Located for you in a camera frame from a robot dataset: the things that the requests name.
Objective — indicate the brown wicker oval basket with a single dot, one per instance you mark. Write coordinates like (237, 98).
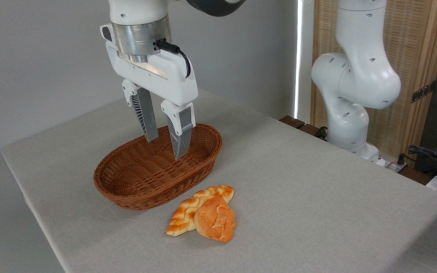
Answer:
(142, 182)

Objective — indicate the white vertical light strip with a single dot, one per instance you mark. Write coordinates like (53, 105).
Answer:
(298, 57)

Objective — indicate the black screen hinge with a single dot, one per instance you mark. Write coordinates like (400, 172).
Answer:
(423, 92)

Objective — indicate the round orange bread roll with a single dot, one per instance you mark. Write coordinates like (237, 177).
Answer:
(214, 222)

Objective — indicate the bamboo folding screen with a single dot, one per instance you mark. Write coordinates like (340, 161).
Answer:
(412, 45)

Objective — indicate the braided golden bread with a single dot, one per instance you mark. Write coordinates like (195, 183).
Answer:
(184, 212)

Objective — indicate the grey tablecloth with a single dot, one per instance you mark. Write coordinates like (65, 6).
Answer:
(317, 208)

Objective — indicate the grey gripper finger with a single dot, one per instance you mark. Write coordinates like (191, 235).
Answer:
(180, 129)
(147, 113)

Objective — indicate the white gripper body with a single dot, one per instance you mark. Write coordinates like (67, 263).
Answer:
(173, 81)

